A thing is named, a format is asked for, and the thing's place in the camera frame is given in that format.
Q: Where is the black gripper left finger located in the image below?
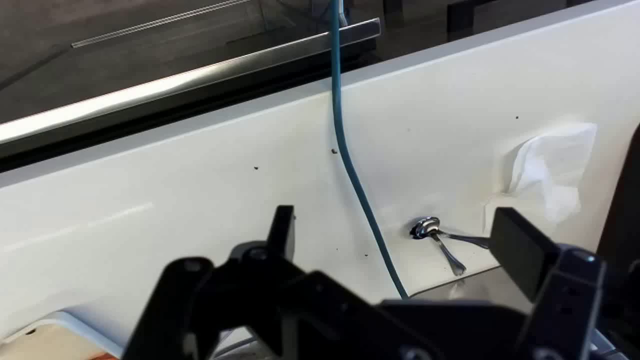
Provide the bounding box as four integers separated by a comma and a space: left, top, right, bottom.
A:
123, 205, 376, 360

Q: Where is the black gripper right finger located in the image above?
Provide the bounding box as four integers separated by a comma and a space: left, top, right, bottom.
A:
491, 206, 608, 360

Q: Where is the metal spoon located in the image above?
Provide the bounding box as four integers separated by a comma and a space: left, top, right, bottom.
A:
409, 215, 469, 279

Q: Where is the white paper napkin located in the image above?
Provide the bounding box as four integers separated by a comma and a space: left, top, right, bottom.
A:
502, 120, 601, 224

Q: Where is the blue cable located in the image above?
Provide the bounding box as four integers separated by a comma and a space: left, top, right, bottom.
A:
329, 0, 410, 301

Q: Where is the metal drawer handle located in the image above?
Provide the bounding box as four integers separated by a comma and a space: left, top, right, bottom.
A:
0, 17, 383, 147

